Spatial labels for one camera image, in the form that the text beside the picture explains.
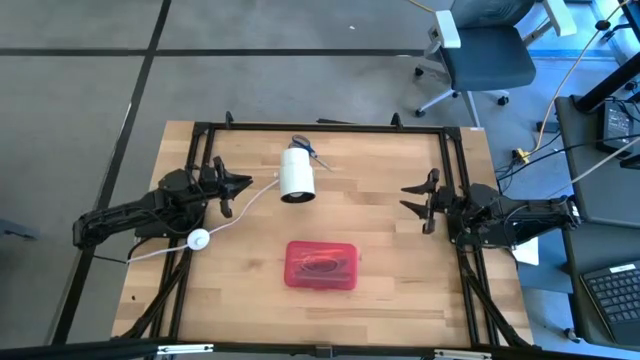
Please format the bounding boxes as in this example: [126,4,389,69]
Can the black metal table frame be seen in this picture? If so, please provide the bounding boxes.
[0,110,640,360]

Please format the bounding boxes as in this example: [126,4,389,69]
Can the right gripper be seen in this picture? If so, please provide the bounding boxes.
[399,168,464,235]

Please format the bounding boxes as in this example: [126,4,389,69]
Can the white round cable switch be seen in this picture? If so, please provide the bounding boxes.
[186,228,211,252]

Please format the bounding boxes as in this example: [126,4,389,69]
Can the white paper sheet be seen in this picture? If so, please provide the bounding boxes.
[512,237,541,266]

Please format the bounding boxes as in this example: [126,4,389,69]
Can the black laptop keyboard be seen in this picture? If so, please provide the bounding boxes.
[579,259,640,349]

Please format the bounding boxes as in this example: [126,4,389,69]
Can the white lamp cable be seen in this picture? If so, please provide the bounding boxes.
[127,172,281,264]

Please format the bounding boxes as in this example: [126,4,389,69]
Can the white cylindrical camera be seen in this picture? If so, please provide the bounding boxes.
[278,147,317,205]

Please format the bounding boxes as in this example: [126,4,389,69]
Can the grey white office chair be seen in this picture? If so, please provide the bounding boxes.
[413,0,576,129]

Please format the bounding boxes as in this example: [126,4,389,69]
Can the black desk leg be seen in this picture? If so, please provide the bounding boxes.
[574,64,640,114]

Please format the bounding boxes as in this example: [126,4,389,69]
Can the blue-handled scissors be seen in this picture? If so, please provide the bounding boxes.
[291,134,334,173]

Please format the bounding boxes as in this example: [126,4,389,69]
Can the black power adapter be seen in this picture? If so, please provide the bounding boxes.
[597,99,636,154]

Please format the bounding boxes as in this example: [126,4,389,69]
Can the pink translucent supply box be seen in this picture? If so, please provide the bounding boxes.
[283,239,361,291]

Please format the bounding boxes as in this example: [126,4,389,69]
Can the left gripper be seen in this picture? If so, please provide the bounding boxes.
[197,157,254,219]

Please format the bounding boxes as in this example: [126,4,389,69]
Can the tan cable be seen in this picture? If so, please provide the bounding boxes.
[529,0,632,156]

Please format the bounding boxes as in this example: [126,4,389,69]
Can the grey desk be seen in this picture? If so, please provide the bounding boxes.
[559,219,640,351]
[554,94,640,229]

